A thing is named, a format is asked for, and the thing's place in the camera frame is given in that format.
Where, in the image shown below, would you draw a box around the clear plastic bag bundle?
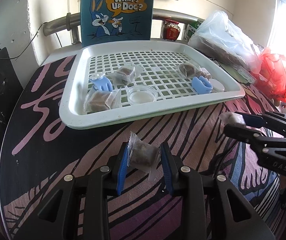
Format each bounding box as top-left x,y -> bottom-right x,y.
188,10 -> 262,79

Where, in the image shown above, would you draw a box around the grey metal pipe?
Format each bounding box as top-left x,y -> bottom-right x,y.
43,8 -> 204,44

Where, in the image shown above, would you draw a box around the blue clip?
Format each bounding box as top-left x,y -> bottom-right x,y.
191,76 -> 213,94
89,72 -> 113,92

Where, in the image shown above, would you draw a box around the teal cartoon tote bag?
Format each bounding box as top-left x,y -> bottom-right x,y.
80,0 -> 154,47

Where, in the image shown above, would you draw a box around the pink cartoon blanket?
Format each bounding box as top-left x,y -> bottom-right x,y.
0,56 -> 286,239

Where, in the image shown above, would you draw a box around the red glass jar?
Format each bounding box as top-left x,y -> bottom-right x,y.
161,19 -> 180,41

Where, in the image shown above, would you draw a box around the clear round dish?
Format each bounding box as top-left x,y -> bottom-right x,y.
126,85 -> 158,105

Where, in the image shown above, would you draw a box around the white perforated plastic tray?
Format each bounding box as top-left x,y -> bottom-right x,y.
59,41 -> 245,129

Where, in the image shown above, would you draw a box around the white round lid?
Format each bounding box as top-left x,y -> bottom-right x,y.
209,78 -> 225,93

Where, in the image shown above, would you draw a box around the red plastic bag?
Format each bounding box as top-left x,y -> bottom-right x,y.
252,48 -> 286,103

